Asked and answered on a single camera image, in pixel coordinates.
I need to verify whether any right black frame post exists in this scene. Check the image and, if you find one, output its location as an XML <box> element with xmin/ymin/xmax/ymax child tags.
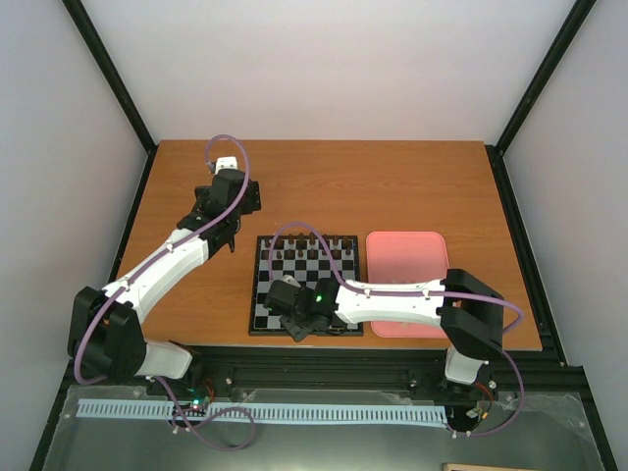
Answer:
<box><xmin>494</xmin><ymin>0</ymin><xmax>598</xmax><ymax>153</ymax></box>

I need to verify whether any pink tray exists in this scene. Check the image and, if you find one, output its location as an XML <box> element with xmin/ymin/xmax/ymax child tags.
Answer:
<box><xmin>366</xmin><ymin>232</ymin><xmax>449</xmax><ymax>340</ymax></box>

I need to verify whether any light blue cable duct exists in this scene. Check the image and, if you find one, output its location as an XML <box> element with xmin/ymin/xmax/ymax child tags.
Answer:
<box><xmin>76</xmin><ymin>398</ymin><xmax>447</xmax><ymax>428</ymax></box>

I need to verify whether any black white chessboard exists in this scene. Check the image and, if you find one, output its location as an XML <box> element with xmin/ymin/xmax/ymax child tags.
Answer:
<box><xmin>248</xmin><ymin>234</ymin><xmax>360</xmax><ymax>337</ymax></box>

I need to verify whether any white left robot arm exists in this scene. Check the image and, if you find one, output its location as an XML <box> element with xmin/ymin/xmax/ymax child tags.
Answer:
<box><xmin>68</xmin><ymin>168</ymin><xmax>261</xmax><ymax>395</ymax></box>

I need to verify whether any black frame post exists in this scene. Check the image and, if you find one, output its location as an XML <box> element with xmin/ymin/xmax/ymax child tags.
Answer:
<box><xmin>61</xmin><ymin>0</ymin><xmax>158</xmax><ymax>153</ymax></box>
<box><xmin>494</xmin><ymin>0</ymin><xmax>598</xmax><ymax>153</ymax></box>

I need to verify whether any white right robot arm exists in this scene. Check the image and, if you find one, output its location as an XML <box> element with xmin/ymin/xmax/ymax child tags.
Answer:
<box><xmin>263</xmin><ymin>269</ymin><xmax>505</xmax><ymax>385</ymax></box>

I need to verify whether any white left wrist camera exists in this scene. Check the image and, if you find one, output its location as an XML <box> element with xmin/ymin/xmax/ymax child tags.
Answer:
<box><xmin>211</xmin><ymin>156</ymin><xmax>238</xmax><ymax>175</ymax></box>

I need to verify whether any dark chess piece row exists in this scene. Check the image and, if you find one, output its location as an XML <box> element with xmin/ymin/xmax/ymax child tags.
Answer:
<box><xmin>257</xmin><ymin>233</ymin><xmax>359</xmax><ymax>261</ymax></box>

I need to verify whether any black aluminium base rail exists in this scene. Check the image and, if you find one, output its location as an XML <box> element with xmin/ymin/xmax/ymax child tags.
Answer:
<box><xmin>146</xmin><ymin>345</ymin><xmax>585</xmax><ymax>401</ymax></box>

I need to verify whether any left black frame post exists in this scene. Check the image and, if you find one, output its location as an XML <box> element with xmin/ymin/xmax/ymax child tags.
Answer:
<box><xmin>61</xmin><ymin>0</ymin><xmax>158</xmax><ymax>153</ymax></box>

